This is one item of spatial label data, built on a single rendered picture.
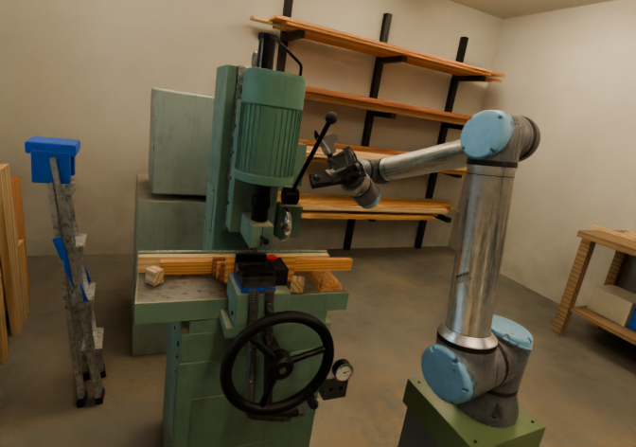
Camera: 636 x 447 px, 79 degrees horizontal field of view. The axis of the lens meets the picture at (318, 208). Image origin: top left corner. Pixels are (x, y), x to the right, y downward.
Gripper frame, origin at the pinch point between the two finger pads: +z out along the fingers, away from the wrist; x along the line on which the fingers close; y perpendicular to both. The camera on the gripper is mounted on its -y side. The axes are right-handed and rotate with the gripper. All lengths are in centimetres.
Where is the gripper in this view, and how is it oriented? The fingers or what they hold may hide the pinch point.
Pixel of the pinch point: (317, 151)
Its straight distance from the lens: 111.3
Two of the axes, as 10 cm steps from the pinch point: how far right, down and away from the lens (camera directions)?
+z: -4.7, -3.8, -8.0
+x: 1.8, 8.4, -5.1
